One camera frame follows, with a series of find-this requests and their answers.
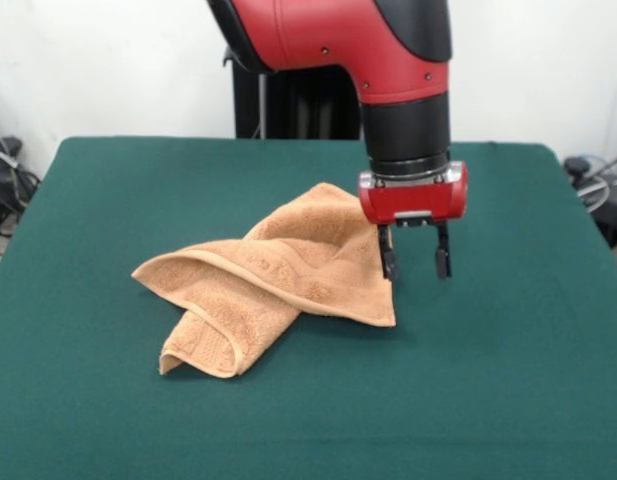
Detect tan terry towel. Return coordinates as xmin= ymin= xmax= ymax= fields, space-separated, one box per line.
xmin=131 ymin=182 xmax=397 ymax=379

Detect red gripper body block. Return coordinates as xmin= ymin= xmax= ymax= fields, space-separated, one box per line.
xmin=357 ymin=160 xmax=470 ymax=229

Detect dark green table cloth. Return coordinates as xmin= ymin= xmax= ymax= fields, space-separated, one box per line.
xmin=0 ymin=135 xmax=617 ymax=480

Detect black vertical column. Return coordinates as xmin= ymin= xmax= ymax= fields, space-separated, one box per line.
xmin=221 ymin=44 xmax=365 ymax=141

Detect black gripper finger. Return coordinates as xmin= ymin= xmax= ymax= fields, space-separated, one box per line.
xmin=377 ymin=225 xmax=400 ymax=282
xmin=432 ymin=222 xmax=454 ymax=280

